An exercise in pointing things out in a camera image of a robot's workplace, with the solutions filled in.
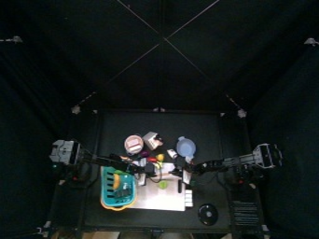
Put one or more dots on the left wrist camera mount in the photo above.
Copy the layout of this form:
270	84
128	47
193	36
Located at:
142	179

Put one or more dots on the purple toy eggplant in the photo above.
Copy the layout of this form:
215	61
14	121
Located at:
145	153

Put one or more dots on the white toy milk jug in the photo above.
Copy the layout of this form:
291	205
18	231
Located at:
173	153

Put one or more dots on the yellow toy corn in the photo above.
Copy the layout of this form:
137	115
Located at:
159	157

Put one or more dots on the silver frame clamp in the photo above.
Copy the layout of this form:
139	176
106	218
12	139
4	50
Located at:
15	39
310	41
75	109
242	113

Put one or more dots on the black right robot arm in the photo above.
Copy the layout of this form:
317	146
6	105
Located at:
237	161

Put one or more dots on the yellow toy banana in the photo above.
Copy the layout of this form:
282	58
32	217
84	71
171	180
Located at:
116	180

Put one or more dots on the pink and white bowl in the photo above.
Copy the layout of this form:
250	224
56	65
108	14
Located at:
134	144

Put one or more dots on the green starfruit bottom piece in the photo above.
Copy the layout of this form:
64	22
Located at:
163	184

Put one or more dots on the white toy house box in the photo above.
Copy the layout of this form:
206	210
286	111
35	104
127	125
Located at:
153	140

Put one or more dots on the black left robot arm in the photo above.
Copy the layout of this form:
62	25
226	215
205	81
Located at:
99	160

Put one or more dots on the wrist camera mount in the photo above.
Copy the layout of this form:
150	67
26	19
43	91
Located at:
187	177
142	179

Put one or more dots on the starfruit star slice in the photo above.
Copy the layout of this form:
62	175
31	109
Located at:
158	165

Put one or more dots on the black stick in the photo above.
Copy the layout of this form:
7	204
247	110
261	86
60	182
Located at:
179	186

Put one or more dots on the white cutting board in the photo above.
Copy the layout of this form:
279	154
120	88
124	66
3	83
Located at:
165	196

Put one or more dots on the black round disc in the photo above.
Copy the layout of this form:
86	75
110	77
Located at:
207	214

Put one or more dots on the white ribbed block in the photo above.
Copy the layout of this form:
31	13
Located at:
189	198

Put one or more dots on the light blue bowl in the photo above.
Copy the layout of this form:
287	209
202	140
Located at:
186	147

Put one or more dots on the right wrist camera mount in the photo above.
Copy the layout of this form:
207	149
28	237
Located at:
187	177

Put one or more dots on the red toy pepper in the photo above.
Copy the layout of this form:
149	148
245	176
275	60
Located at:
153	159

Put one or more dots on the teal basket with orange rim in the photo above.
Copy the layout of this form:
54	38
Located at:
108	194

